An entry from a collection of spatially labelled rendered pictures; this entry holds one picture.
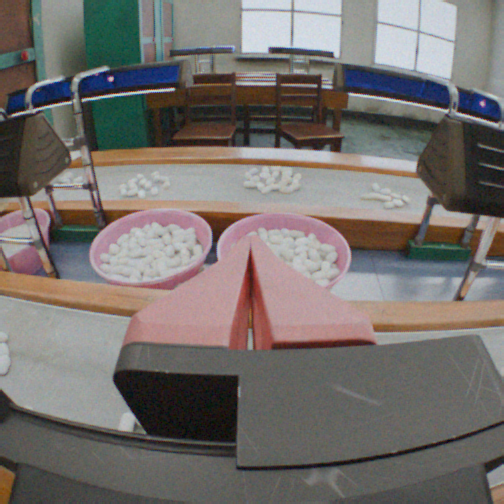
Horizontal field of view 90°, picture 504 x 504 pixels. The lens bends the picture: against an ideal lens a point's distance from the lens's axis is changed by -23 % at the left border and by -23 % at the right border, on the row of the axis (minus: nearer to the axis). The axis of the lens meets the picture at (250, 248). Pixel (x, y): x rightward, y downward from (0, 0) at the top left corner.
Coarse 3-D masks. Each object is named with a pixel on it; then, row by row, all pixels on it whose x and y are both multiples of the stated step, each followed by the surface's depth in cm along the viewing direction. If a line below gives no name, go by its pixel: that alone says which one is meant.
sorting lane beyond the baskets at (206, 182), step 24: (96, 168) 109; (120, 168) 107; (144, 168) 106; (168, 168) 105; (192, 168) 104; (216, 168) 104; (240, 168) 104; (312, 168) 105; (72, 192) 93; (168, 192) 90; (192, 192) 90; (216, 192) 90; (240, 192) 90; (312, 192) 90; (336, 192) 91; (360, 192) 91; (408, 192) 93; (456, 216) 82; (480, 216) 83
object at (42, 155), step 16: (32, 112) 23; (0, 128) 23; (16, 128) 23; (32, 128) 23; (48, 128) 25; (0, 144) 23; (16, 144) 23; (32, 144) 23; (48, 144) 26; (64, 144) 28; (0, 160) 23; (16, 160) 23; (32, 160) 24; (48, 160) 26; (64, 160) 29; (0, 176) 23; (16, 176) 23; (32, 176) 24; (48, 176) 26; (0, 192) 24; (16, 192) 24; (32, 192) 24
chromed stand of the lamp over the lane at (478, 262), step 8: (488, 224) 43; (496, 224) 42; (488, 232) 44; (480, 240) 46; (488, 240) 44; (480, 248) 46; (488, 248) 45; (480, 256) 46; (472, 264) 48; (480, 264) 47; (488, 264) 48; (496, 264) 48; (472, 272) 49; (464, 280) 51; (472, 280) 49; (464, 288) 51; (456, 296) 53; (464, 296) 52
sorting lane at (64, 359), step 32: (0, 320) 49; (32, 320) 50; (64, 320) 51; (96, 320) 52; (128, 320) 52; (32, 352) 44; (64, 352) 45; (96, 352) 46; (0, 384) 38; (32, 384) 39; (64, 384) 41; (96, 384) 41; (64, 416) 36; (96, 416) 37
